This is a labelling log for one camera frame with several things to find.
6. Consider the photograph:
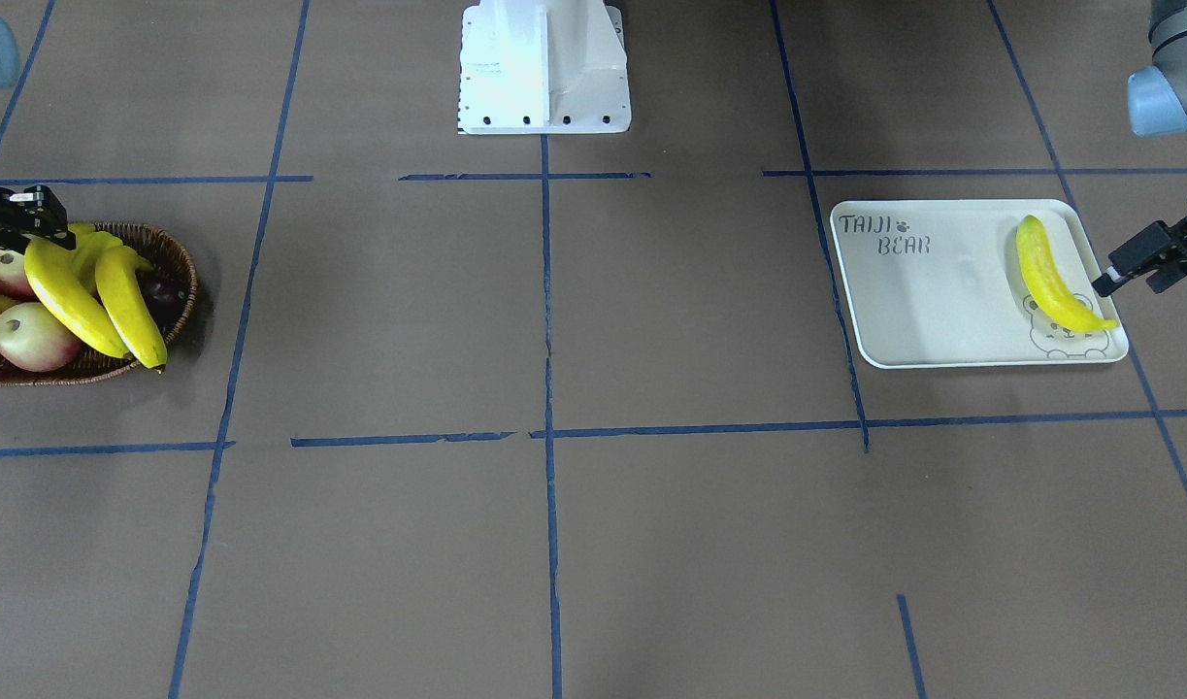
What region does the pink white peach front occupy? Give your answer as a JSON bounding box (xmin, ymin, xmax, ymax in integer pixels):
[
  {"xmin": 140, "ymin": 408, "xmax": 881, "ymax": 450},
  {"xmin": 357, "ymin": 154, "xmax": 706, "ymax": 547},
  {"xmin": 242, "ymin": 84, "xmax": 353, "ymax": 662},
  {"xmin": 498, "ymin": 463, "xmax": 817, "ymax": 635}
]
[{"xmin": 0, "ymin": 301, "xmax": 83, "ymax": 373}]

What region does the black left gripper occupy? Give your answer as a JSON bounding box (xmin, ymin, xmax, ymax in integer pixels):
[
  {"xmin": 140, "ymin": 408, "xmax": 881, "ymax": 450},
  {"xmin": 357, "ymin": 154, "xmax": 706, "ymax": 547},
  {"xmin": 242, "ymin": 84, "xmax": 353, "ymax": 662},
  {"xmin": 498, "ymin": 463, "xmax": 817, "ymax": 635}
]
[{"xmin": 1093, "ymin": 216, "xmax": 1187, "ymax": 298}]

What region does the white bear print tray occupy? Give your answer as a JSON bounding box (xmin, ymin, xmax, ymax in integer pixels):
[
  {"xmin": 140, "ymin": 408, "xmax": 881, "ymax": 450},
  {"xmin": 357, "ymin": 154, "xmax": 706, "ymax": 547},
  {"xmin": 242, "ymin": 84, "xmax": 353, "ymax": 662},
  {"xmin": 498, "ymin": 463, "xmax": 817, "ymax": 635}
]
[{"xmin": 830, "ymin": 199, "xmax": 1130, "ymax": 370}]

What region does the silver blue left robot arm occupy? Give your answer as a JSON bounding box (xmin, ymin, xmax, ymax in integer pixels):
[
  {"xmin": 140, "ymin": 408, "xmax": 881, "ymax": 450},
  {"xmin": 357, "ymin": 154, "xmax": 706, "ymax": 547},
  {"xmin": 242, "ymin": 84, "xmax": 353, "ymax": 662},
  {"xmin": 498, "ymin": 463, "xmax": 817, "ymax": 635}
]
[{"xmin": 1093, "ymin": 1, "xmax": 1187, "ymax": 298}]

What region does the yellow banana basket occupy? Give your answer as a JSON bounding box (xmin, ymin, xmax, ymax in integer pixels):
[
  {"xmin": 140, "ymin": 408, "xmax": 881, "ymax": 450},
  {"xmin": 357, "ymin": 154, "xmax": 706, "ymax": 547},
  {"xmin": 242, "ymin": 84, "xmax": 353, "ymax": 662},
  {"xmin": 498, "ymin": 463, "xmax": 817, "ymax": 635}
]
[
  {"xmin": 24, "ymin": 236, "xmax": 131, "ymax": 360},
  {"xmin": 93, "ymin": 244, "xmax": 170, "ymax": 373}
]

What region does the pink white peach back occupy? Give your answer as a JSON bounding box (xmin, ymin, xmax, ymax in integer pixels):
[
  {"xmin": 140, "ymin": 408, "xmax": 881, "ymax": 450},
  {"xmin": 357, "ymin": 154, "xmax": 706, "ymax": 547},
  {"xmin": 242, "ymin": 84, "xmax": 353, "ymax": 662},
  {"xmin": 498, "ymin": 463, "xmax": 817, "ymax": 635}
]
[{"xmin": 0, "ymin": 249, "xmax": 37, "ymax": 301}]

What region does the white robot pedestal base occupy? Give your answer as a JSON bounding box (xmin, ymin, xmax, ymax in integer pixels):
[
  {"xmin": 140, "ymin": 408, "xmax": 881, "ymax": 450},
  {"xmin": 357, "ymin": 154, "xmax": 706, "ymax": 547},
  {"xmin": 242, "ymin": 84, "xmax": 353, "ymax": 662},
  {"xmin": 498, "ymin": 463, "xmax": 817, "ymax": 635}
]
[{"xmin": 457, "ymin": 1, "xmax": 631, "ymax": 134}]

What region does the brown wicker basket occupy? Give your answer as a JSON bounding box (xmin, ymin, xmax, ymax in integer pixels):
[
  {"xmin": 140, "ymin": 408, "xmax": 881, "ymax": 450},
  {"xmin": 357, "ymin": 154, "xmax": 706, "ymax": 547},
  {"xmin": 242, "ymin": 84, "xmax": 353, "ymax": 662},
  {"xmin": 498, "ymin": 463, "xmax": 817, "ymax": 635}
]
[{"xmin": 0, "ymin": 222, "xmax": 199, "ymax": 386}]

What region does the dark purple plum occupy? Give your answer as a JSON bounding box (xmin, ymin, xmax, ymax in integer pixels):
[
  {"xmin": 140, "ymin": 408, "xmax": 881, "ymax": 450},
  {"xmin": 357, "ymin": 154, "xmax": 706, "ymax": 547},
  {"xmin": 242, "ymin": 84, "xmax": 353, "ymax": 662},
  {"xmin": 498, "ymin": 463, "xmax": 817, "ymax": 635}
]
[{"xmin": 137, "ymin": 273, "xmax": 188, "ymax": 335}]

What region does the yellow banana carried to tray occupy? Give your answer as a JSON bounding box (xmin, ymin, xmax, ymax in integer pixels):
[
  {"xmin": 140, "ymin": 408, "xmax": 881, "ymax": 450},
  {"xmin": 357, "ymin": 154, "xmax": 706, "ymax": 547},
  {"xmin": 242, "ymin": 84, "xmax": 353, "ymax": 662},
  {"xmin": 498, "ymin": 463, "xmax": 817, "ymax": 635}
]
[{"xmin": 1014, "ymin": 216, "xmax": 1121, "ymax": 333}]

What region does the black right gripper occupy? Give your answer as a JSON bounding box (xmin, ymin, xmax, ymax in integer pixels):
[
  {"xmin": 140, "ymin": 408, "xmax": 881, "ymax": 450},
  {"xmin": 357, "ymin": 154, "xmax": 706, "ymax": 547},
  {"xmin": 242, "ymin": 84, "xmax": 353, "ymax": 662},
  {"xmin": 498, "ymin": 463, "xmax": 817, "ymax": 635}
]
[{"xmin": 0, "ymin": 186, "xmax": 77, "ymax": 255}]

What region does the pink white peach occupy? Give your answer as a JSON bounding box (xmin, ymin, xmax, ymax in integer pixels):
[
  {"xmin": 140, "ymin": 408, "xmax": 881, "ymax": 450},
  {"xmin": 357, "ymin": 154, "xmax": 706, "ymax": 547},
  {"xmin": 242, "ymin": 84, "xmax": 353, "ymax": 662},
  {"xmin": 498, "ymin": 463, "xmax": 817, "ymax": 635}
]
[
  {"xmin": 0, "ymin": 301, "xmax": 83, "ymax": 373},
  {"xmin": 0, "ymin": 249, "xmax": 37, "ymax": 301}
]

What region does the yellow banana basket middle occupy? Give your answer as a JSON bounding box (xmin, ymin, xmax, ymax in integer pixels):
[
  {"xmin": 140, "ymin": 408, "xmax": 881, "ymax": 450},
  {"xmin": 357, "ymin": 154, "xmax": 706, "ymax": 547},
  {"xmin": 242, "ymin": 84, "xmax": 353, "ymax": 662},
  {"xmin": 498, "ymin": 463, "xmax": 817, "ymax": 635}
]
[{"xmin": 24, "ymin": 236, "xmax": 131, "ymax": 360}]

